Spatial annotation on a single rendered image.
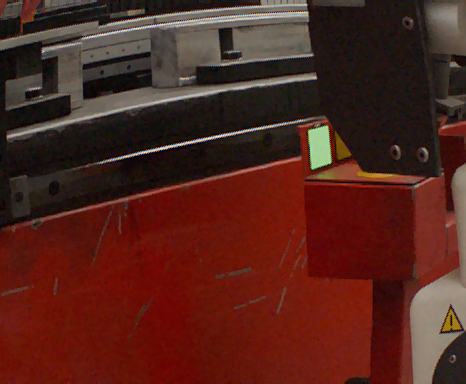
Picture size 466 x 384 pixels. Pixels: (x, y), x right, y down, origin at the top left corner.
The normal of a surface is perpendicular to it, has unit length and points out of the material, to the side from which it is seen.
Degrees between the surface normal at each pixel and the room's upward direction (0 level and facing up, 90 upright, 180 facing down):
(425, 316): 90
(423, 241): 90
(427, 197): 90
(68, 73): 90
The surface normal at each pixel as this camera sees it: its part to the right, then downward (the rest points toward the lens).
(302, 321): 0.69, 0.07
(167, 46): -0.72, 0.18
